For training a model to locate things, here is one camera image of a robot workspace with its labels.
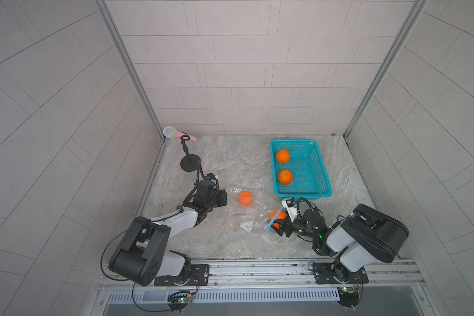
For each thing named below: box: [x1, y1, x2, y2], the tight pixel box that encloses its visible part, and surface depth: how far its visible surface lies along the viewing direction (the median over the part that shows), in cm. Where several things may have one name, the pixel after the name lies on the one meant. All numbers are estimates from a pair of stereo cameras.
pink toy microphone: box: [162, 126, 197, 142], surface depth 84 cm
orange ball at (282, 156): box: [276, 148, 291, 164], surface depth 103 cm
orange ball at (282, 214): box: [269, 208, 288, 230], surface depth 77 cm
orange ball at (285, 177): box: [278, 169, 293, 186], surface depth 95 cm
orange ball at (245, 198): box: [237, 190, 254, 207], surface depth 90 cm
